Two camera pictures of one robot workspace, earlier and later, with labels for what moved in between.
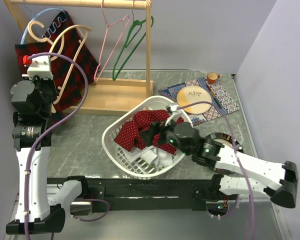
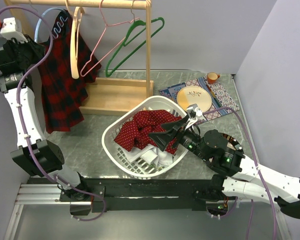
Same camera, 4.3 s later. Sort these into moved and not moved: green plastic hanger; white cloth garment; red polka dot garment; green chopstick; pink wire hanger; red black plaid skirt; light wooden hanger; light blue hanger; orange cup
Moved: pink wire hanger; red black plaid skirt; light wooden hanger; light blue hanger; green plastic hanger
Not moved: white cloth garment; orange cup; red polka dot garment; green chopstick
